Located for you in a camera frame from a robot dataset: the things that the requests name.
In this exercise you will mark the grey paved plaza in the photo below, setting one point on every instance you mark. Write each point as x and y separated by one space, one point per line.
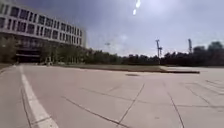
110 90

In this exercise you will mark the low dark kerb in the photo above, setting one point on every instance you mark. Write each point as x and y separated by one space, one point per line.
160 71

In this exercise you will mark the large pale multi-storey building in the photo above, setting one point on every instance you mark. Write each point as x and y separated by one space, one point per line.
33 30

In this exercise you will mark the white painted line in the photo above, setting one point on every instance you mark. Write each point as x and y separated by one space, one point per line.
31 98

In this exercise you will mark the row of dark trees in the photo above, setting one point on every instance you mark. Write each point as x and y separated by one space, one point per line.
140 59

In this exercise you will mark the grass lawn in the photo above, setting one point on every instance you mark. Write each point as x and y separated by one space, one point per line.
110 67

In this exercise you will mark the row of young trees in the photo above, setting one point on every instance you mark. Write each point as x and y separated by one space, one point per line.
50 51

